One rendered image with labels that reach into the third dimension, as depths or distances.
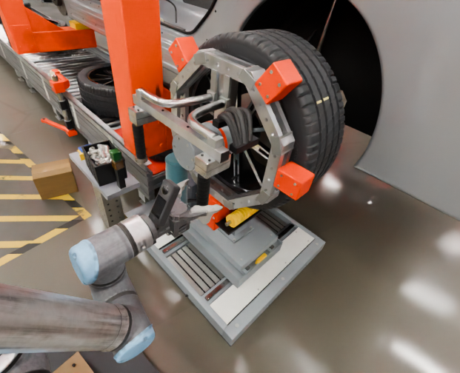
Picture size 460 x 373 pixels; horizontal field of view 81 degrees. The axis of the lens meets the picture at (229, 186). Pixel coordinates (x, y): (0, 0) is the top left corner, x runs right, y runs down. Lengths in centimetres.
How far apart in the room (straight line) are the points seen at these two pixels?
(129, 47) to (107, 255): 83
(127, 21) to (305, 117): 74
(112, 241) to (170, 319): 88
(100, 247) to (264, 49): 68
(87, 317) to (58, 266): 121
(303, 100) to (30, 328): 76
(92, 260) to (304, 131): 64
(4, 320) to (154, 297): 111
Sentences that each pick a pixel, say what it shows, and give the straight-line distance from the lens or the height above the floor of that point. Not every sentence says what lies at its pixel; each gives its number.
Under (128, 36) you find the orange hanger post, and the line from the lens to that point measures 122.
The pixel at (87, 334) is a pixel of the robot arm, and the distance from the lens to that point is 58.
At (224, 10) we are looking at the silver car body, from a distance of 155.
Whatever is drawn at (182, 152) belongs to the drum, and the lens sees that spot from 91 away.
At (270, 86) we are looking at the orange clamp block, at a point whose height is 110.
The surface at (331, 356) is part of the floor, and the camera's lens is 155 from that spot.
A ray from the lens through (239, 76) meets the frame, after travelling 83.
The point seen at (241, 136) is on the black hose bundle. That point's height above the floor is 100.
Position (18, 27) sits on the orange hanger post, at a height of 73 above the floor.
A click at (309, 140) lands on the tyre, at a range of 84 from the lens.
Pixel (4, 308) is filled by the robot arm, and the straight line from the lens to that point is 47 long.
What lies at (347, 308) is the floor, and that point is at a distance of 170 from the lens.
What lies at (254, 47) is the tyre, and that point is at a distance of 90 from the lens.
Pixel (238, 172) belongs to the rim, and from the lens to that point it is 112.
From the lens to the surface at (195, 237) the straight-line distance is 151.
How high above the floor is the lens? 135
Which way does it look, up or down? 40 degrees down
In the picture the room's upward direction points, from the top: 8 degrees clockwise
